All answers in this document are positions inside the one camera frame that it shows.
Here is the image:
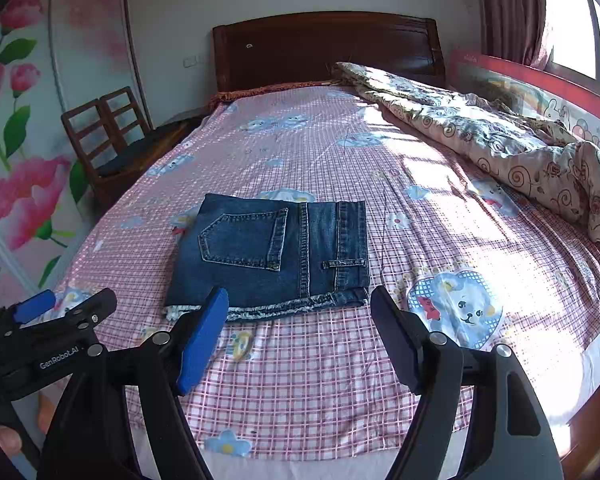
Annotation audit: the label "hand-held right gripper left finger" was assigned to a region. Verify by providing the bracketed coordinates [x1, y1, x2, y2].
[37, 286, 231, 480]

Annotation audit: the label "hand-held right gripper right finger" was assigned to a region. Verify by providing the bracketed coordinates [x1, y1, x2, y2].
[370, 286, 563, 480]

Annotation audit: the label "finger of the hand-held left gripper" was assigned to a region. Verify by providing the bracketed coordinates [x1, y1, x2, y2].
[62, 287, 119, 335]
[0, 289, 57, 332]

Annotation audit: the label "blue denim pants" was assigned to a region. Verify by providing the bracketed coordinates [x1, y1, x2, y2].
[164, 192, 371, 323]

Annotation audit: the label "person's left hand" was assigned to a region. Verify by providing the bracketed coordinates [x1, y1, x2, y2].
[0, 392, 57, 461]

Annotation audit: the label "white mattress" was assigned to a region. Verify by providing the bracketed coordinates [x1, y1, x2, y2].
[127, 325, 600, 480]

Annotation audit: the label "dark chair cushion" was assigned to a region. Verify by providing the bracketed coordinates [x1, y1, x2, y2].
[97, 122, 188, 176]

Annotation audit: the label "wooden chair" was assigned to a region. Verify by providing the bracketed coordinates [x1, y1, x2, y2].
[61, 86, 191, 211]

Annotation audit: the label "floral wardrobe doors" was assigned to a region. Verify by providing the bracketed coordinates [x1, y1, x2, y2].
[0, 0, 153, 321]

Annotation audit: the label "pink checked printed bed sheet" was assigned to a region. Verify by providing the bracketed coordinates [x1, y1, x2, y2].
[55, 82, 600, 461]

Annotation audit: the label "floral swirl quilt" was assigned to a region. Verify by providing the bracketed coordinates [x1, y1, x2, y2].
[332, 61, 600, 256]

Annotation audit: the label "dark wooden headboard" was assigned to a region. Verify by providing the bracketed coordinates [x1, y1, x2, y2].
[212, 11, 447, 93]

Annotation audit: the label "brown red curtain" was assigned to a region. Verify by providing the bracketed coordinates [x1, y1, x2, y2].
[472, 0, 553, 71]

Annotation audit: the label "window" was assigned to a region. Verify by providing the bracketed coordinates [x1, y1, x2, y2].
[542, 0, 600, 101]

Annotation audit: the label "red framed bed rail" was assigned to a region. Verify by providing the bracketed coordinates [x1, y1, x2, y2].
[447, 50, 600, 161]

